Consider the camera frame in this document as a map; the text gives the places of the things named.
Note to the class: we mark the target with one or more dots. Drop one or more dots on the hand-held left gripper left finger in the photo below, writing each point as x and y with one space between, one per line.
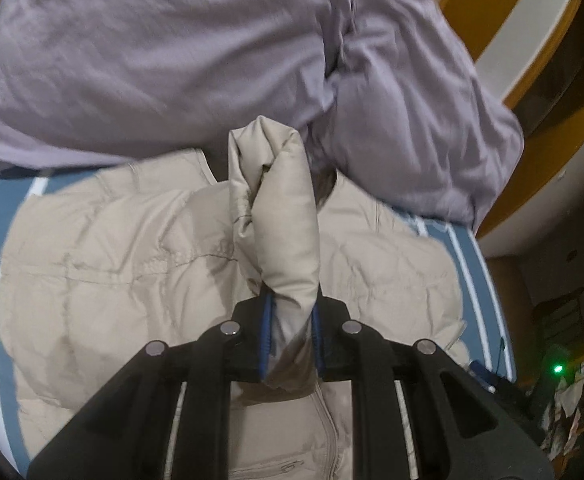
267 340

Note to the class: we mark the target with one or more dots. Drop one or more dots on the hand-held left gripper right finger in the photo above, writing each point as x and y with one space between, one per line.
318 340

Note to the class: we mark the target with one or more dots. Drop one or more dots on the beige puffer jacket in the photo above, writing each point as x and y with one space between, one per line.
121 270

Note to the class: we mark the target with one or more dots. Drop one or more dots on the dark device with green light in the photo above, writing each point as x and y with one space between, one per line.
556 370

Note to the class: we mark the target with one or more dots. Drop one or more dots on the blue white striped bed sheet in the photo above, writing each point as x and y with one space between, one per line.
11 195

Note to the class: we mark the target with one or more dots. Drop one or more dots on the lilac duvet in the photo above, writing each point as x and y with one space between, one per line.
146 60

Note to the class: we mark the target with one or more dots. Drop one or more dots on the yellow wooden frame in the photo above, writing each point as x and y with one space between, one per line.
547 185

